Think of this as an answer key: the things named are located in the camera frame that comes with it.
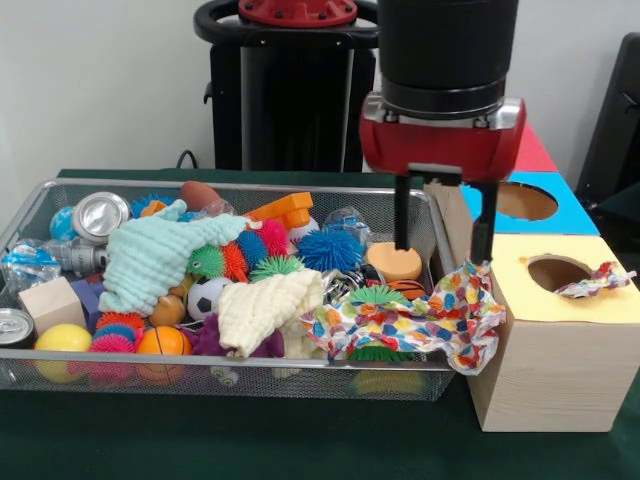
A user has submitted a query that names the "tan round wooden block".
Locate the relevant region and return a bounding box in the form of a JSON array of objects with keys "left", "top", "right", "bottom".
[{"left": 366, "top": 243, "right": 423, "bottom": 284}]

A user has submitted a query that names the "blue spiky ball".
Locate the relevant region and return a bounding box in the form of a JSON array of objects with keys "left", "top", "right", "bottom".
[{"left": 296, "top": 228, "right": 366, "bottom": 274}]

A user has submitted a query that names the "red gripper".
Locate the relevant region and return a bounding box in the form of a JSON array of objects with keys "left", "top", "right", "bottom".
[{"left": 360, "top": 95, "right": 527, "bottom": 266}]

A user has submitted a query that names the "wooden box with three holes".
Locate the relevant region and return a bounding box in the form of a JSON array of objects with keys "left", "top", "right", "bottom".
[{"left": 428, "top": 121, "right": 640, "bottom": 433}]

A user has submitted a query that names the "cream yellow cloth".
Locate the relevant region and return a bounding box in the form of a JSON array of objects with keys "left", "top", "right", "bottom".
[{"left": 217, "top": 268, "right": 326, "bottom": 359}]

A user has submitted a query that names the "clear mesh bin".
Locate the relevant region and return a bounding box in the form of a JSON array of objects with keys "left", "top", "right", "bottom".
[{"left": 0, "top": 178, "right": 476, "bottom": 403}]

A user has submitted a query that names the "small orange basketball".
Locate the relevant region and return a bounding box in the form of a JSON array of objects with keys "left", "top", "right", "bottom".
[{"left": 136, "top": 326, "right": 192, "bottom": 383}]

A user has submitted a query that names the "polka-dot cloth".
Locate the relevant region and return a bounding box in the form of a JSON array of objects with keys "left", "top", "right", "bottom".
[{"left": 303, "top": 261, "right": 508, "bottom": 377}]

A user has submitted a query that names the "dark green tablecloth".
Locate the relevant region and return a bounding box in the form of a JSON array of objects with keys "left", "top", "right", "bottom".
[{"left": 0, "top": 168, "right": 640, "bottom": 480}]

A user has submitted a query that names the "black upright panel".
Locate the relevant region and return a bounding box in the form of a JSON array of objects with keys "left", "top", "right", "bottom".
[{"left": 575, "top": 33, "right": 640, "bottom": 216}]

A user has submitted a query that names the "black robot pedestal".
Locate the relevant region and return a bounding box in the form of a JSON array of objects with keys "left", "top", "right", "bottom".
[{"left": 194, "top": 0, "right": 386, "bottom": 171}]

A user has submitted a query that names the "green spiky ball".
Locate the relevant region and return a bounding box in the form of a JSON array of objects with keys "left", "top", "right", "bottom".
[{"left": 346, "top": 284, "right": 411, "bottom": 363}]

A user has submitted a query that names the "mint green cloth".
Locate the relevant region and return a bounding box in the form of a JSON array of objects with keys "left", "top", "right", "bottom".
[{"left": 98, "top": 200, "right": 251, "bottom": 317}]

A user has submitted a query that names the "pink spiky ball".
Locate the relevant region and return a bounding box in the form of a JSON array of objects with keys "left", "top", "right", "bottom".
[{"left": 90, "top": 322, "right": 139, "bottom": 355}]

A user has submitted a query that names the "orange plastic toy brick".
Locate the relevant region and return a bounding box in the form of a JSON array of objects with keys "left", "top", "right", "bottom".
[{"left": 245, "top": 191, "right": 315, "bottom": 233}]

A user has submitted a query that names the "silver drink can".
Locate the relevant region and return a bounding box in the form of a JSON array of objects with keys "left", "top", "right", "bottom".
[{"left": 72, "top": 192, "right": 131, "bottom": 245}]

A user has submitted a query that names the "white patterned cloth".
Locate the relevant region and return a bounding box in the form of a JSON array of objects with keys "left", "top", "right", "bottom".
[{"left": 556, "top": 262, "right": 638, "bottom": 301}]

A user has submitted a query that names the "small soccer ball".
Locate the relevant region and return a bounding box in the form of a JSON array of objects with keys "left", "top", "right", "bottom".
[{"left": 186, "top": 277, "right": 233, "bottom": 323}]

